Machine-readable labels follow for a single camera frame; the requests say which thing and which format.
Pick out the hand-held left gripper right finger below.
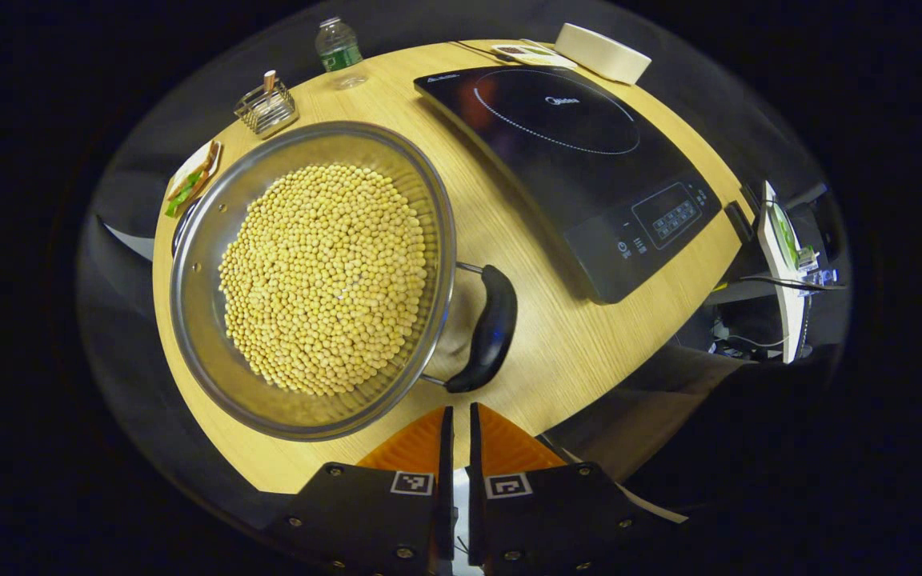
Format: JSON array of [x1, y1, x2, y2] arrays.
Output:
[[467, 402, 658, 576]]

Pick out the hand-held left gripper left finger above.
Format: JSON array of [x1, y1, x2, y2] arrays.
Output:
[[269, 406, 456, 576]]

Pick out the pile of soybeans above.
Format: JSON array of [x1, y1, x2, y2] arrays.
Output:
[[218, 164, 428, 397]]

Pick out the steel pot with black handle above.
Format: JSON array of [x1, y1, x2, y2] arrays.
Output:
[[170, 121, 519, 442]]

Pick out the black induction cooktop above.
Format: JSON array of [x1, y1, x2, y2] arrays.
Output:
[[414, 65, 723, 305]]

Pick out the small black block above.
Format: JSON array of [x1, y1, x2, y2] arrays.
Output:
[[724, 200, 755, 241]]

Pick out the white panel with green part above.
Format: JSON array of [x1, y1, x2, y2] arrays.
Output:
[[756, 181, 814, 365]]

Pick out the sandwich with lettuce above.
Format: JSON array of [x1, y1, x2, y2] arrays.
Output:
[[166, 144, 220, 217]]

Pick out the white divided plate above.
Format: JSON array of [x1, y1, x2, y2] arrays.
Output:
[[491, 42, 578, 70]]

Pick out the white toaster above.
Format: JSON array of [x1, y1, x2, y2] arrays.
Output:
[[555, 22, 652, 85]]

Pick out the clear plastic water bottle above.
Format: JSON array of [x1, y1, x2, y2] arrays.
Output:
[[315, 18, 368, 90]]

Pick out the metal wire basket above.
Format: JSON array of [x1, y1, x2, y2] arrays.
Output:
[[235, 76, 299, 138]]

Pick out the black power cable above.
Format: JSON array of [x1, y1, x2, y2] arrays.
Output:
[[451, 40, 502, 62]]

